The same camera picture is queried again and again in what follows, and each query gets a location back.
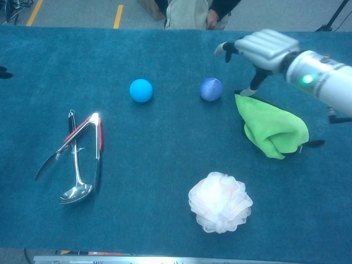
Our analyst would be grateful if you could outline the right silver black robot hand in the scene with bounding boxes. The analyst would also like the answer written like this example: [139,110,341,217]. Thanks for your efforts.
[213,29,300,97]

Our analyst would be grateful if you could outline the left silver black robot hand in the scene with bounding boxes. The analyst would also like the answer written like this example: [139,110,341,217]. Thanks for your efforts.
[0,65,14,80]

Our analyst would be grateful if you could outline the purple blue ball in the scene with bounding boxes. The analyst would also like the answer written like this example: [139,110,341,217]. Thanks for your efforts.
[200,77,223,102]

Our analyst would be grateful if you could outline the green microfiber cloth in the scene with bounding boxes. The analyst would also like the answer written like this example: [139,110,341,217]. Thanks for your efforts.
[233,90,325,160]

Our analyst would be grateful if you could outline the steel tongs with red grips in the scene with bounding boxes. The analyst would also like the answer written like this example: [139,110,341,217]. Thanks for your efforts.
[35,111,105,190]

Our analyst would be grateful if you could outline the steel ladle with black handle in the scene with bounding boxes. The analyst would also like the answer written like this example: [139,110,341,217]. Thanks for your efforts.
[58,109,94,205]

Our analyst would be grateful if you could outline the white mesh bath loofah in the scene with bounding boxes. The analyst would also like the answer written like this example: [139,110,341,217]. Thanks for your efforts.
[188,172,253,234]

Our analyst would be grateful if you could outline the black tripod stand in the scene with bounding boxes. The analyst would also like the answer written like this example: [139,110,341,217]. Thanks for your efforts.
[315,0,352,32]

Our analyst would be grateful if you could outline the seated person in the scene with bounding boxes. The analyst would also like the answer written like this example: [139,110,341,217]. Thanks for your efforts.
[164,0,243,30]

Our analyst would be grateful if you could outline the cardboard box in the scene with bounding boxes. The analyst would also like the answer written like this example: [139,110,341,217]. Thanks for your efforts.
[137,0,167,21]

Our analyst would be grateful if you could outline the cyan ball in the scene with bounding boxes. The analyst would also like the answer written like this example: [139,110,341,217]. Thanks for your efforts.
[129,79,153,103]

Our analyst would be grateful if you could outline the teal carpet table cover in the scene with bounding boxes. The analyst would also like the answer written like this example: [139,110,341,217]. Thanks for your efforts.
[0,25,352,264]

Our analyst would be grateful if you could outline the black cable bundle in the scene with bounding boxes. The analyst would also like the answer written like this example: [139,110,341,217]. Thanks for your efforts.
[0,0,34,24]

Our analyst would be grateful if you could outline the aluminium rail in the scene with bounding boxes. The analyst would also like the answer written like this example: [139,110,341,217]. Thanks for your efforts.
[32,255,303,264]

